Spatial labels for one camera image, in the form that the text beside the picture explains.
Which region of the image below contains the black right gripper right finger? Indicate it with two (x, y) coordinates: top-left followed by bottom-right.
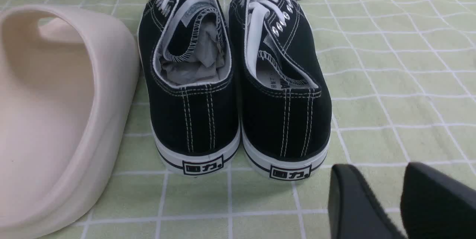
(400, 162), (476, 239)

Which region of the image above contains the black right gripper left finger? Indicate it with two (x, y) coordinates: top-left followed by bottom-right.
(328, 164), (406, 239)

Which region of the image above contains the black canvas sneaker right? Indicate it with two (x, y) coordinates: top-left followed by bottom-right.
(228, 0), (332, 181)

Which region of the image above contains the black canvas sneaker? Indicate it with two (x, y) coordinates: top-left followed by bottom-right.
(137, 0), (241, 177)
(228, 0), (332, 181)

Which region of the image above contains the green checkered tablecloth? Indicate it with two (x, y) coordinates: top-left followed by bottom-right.
(0, 0), (476, 239)

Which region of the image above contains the black canvas sneaker left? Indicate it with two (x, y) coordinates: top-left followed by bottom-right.
(137, 0), (241, 177)

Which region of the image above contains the cream foam slide right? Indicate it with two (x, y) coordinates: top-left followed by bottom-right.
(0, 4), (139, 239)

